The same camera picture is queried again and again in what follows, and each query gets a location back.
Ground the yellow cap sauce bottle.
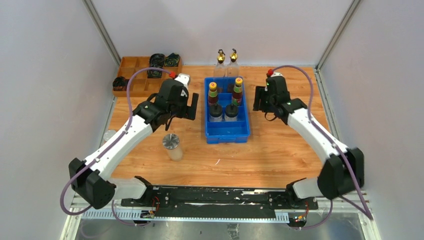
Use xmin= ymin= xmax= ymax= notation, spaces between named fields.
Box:
xmin=207 ymin=81 xmax=219 ymax=106
xmin=231 ymin=77 xmax=243 ymax=106

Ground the black cap shaker jar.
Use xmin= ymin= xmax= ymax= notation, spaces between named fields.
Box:
xmin=224 ymin=103 xmax=239 ymax=122

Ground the silver lid spice jar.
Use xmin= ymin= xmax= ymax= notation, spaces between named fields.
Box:
xmin=162 ymin=133 xmax=183 ymax=162

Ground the blue plastic divided bin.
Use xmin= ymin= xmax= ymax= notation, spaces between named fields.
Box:
xmin=203 ymin=77 xmax=251 ymax=144

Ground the tall oil bottle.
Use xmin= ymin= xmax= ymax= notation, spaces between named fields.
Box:
xmin=226 ymin=48 xmax=240 ymax=77
xmin=213 ymin=49 xmax=226 ymax=78

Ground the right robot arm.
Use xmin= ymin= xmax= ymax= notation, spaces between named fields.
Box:
xmin=253 ymin=74 xmax=365 ymax=209

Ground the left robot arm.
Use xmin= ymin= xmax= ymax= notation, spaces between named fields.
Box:
xmin=68 ymin=74 xmax=199 ymax=210

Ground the wooden compartment tray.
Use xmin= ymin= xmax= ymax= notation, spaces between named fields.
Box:
xmin=112 ymin=53 xmax=183 ymax=97

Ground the black roll left compartment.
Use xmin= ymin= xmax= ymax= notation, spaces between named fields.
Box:
xmin=112 ymin=76 xmax=129 ymax=92

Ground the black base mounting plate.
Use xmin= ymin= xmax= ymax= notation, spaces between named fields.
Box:
xmin=118 ymin=185 xmax=319 ymax=222

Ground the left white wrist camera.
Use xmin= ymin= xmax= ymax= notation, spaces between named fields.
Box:
xmin=175 ymin=73 xmax=191 ymax=89

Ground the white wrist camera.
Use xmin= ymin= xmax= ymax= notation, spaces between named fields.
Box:
xmin=269 ymin=71 xmax=284 ymax=78
xmin=175 ymin=73 xmax=191 ymax=89

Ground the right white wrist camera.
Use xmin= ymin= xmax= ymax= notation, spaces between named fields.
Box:
xmin=269 ymin=71 xmax=284 ymax=78

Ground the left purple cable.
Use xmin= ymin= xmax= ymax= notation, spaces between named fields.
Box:
xmin=59 ymin=67 xmax=176 ymax=228

